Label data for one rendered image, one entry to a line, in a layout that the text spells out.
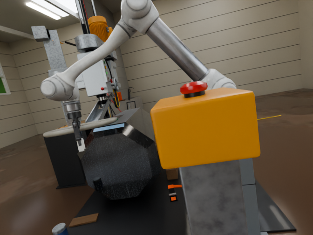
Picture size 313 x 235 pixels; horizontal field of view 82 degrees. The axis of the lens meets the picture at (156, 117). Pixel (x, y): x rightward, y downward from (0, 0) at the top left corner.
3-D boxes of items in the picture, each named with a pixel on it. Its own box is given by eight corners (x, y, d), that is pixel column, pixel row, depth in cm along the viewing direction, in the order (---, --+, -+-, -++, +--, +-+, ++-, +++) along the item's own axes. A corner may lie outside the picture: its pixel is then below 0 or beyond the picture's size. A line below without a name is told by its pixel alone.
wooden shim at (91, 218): (69, 227, 163) (68, 226, 163) (73, 219, 173) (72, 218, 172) (96, 221, 164) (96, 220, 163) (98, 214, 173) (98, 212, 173)
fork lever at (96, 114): (99, 99, 214) (98, 95, 212) (115, 96, 214) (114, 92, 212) (82, 127, 152) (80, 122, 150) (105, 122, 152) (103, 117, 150)
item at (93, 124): (66, 129, 154) (65, 126, 154) (122, 118, 153) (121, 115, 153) (25, 142, 105) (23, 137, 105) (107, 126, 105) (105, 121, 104)
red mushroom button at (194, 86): (181, 99, 24) (178, 85, 24) (180, 97, 28) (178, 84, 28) (211, 93, 24) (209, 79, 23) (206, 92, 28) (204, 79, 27)
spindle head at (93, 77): (98, 97, 216) (89, 59, 208) (116, 93, 215) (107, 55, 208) (88, 100, 180) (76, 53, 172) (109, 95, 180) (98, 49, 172)
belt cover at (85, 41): (101, 65, 264) (98, 54, 261) (118, 62, 264) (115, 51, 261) (73, 54, 170) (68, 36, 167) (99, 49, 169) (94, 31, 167)
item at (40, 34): (30, 40, 218) (26, 27, 216) (41, 43, 236) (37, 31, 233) (45, 36, 215) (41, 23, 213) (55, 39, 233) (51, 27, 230)
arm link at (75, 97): (65, 103, 110) (55, 103, 97) (60, 78, 109) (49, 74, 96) (83, 100, 111) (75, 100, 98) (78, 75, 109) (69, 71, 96)
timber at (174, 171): (177, 178, 207) (175, 169, 205) (167, 180, 209) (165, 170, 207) (178, 166, 236) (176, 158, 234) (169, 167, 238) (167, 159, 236)
